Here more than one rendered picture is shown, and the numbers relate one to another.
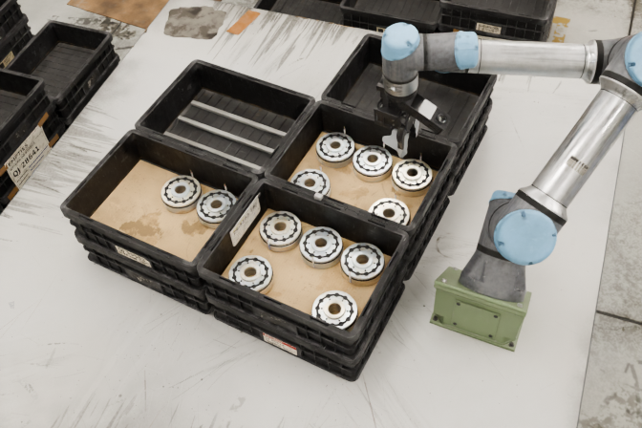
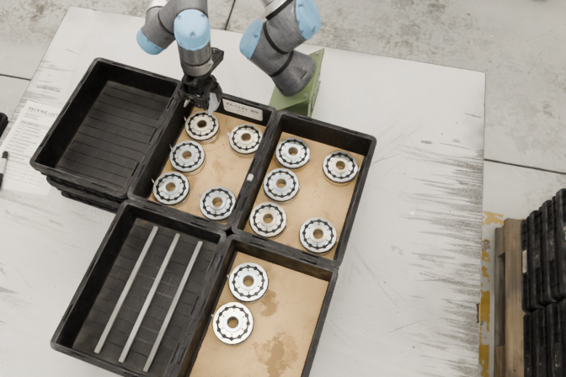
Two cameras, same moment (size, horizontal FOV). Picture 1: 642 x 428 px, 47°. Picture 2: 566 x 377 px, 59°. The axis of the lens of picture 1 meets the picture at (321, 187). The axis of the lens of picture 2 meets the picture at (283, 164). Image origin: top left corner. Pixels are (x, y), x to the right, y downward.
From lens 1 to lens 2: 1.28 m
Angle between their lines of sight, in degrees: 51
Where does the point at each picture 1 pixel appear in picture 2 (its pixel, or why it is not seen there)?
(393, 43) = (204, 26)
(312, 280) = (309, 190)
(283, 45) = not seen: outside the picture
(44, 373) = not seen: outside the picture
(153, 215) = (258, 349)
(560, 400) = (349, 60)
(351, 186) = (210, 174)
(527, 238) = (311, 11)
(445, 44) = not seen: outside the picture
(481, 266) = (295, 70)
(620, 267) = not seen: hidden behind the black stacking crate
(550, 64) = not seen: outside the picture
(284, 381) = (372, 220)
